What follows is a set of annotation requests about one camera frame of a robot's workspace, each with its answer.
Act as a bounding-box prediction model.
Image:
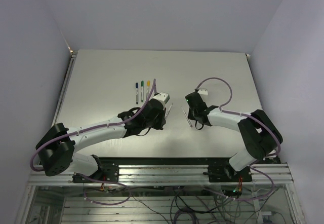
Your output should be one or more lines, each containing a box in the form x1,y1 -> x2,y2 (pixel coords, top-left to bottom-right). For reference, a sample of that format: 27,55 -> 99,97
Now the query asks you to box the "purple marker pen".
180,107 -> 193,128

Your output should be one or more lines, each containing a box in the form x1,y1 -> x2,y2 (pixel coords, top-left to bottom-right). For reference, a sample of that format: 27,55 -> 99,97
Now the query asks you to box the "red marker pen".
165,103 -> 173,120

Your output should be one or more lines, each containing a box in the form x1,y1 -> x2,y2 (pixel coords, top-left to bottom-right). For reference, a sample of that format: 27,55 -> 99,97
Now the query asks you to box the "yellow marker pen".
146,83 -> 150,99

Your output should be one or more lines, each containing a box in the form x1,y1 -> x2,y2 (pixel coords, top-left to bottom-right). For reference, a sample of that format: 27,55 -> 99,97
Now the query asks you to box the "green marker pen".
140,86 -> 144,102

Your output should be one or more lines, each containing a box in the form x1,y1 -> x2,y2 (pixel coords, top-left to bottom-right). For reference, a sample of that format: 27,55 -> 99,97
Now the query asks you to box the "blue marker pen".
135,85 -> 139,104

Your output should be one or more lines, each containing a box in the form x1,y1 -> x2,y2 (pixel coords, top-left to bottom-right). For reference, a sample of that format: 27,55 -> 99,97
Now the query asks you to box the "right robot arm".
185,91 -> 283,181

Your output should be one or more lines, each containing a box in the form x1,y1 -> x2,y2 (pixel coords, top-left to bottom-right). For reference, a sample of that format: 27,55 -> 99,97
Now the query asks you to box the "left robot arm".
30,98 -> 167,182

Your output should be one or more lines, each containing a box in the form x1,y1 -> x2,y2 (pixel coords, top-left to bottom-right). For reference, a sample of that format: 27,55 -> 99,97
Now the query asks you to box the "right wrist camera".
195,88 -> 208,96

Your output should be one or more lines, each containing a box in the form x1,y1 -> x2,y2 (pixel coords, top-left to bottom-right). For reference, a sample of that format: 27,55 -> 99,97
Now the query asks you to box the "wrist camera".
195,88 -> 208,96
153,92 -> 170,106

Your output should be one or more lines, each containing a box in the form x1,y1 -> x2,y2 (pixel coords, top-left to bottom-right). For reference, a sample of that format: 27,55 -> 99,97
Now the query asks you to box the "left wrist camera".
153,92 -> 170,106

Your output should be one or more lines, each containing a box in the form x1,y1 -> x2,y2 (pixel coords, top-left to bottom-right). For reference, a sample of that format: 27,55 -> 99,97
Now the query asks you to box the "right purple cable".
196,77 -> 281,159

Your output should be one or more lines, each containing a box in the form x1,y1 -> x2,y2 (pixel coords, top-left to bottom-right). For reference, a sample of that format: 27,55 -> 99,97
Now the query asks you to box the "purple cable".
196,77 -> 281,159
29,78 -> 159,172

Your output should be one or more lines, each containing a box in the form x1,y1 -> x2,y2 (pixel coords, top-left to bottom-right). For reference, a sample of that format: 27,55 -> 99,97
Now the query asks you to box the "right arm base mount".
202,162 -> 252,183

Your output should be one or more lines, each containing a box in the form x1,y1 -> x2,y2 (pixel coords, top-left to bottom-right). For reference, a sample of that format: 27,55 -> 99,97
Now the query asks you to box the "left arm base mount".
72,155 -> 119,183

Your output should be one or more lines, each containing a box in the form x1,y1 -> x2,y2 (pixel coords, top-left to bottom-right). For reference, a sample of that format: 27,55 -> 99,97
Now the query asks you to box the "floor cable bundle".
83,183 -> 279,224

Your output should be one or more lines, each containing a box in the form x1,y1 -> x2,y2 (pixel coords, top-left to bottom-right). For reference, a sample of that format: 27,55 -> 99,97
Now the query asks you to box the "aluminium frame rail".
27,164 -> 294,186

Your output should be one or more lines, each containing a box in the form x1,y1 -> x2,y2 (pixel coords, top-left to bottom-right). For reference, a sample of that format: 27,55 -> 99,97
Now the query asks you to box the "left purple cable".
29,78 -> 159,172

